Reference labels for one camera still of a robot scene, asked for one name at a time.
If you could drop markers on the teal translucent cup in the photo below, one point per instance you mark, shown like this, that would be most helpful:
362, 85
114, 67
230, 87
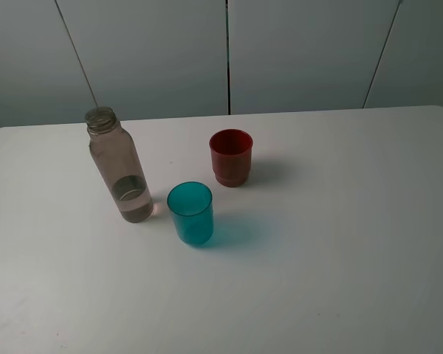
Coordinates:
191, 208

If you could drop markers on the clear plastic water bottle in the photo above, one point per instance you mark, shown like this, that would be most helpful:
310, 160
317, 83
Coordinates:
115, 155

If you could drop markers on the red plastic cup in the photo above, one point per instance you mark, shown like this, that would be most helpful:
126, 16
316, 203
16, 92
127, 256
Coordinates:
231, 156

